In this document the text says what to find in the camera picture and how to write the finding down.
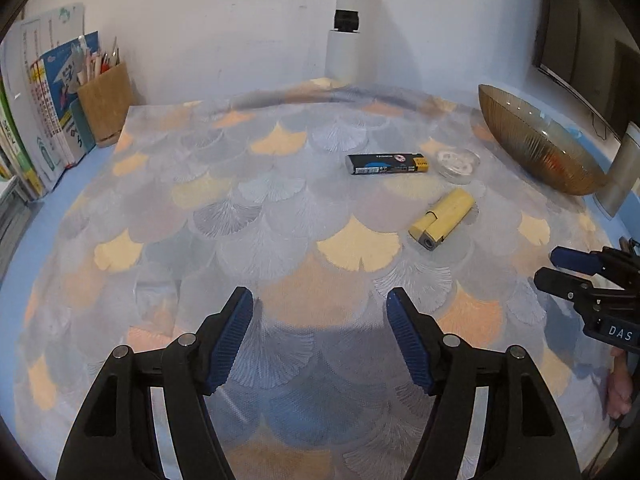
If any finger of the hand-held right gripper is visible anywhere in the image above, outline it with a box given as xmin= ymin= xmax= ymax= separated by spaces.
xmin=533 ymin=267 xmax=640 ymax=311
xmin=550 ymin=246 xmax=640 ymax=281

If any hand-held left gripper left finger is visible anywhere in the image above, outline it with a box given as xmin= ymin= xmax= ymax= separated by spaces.
xmin=55 ymin=286 xmax=255 ymax=480

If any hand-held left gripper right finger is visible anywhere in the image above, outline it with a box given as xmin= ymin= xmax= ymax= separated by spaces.
xmin=385 ymin=287 xmax=583 ymax=480

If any amber ribbed glass bowl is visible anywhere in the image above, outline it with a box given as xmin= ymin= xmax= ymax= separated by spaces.
xmin=477 ymin=83 xmax=610 ymax=196

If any person's right hand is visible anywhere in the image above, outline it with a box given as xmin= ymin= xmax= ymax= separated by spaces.
xmin=606 ymin=347 xmax=632 ymax=417

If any grey monitor stand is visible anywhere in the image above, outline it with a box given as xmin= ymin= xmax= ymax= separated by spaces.
xmin=595 ymin=122 xmax=640 ymax=218

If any pale yellow lighter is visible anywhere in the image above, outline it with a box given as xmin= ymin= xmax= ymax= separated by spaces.
xmin=408 ymin=189 xmax=476 ymax=252

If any fan-patterned tablecloth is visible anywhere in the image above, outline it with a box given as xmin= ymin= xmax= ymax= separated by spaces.
xmin=15 ymin=77 xmax=616 ymax=480

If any black flat screen monitor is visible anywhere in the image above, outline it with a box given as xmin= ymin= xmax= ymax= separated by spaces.
xmin=532 ymin=0 xmax=640 ymax=141

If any stack of grey books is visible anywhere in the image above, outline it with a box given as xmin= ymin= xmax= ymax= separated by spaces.
xmin=0 ymin=177 xmax=37 ymax=273

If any wooden pen holder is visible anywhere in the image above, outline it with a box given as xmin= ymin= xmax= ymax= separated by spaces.
xmin=76 ymin=62 xmax=133 ymax=148

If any green and white book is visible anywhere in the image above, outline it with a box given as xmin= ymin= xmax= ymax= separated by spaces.
xmin=0 ymin=80 xmax=45 ymax=201

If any white pipe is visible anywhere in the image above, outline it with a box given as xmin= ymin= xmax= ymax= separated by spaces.
xmin=325 ymin=0 xmax=386 ymax=83

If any blue cover book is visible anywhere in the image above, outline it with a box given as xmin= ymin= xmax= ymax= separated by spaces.
xmin=30 ymin=31 xmax=101 ymax=171

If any bunch of pens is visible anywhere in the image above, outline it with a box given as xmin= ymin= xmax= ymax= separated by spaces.
xmin=75 ymin=35 xmax=122 ymax=85

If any black pipe clamp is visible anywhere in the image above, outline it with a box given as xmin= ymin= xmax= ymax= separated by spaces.
xmin=333 ymin=9 xmax=361 ymax=33

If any white leaflet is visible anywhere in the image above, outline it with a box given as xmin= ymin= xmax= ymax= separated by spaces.
xmin=2 ymin=2 xmax=86 ymax=111

